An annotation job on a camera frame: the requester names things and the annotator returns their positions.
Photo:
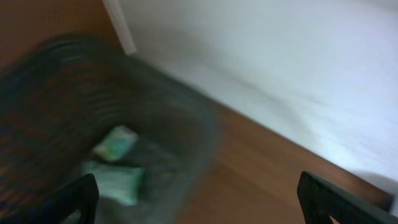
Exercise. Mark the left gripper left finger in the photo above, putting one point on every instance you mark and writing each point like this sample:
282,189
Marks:
81,195

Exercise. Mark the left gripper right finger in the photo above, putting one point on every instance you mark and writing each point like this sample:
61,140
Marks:
323,203

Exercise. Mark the teal wet wipes packet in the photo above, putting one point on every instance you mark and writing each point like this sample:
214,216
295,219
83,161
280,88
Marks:
118,183

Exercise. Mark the small green tissue packet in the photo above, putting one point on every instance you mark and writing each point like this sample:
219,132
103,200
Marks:
116,143

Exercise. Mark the grey plastic mesh basket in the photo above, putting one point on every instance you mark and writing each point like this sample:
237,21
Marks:
61,99

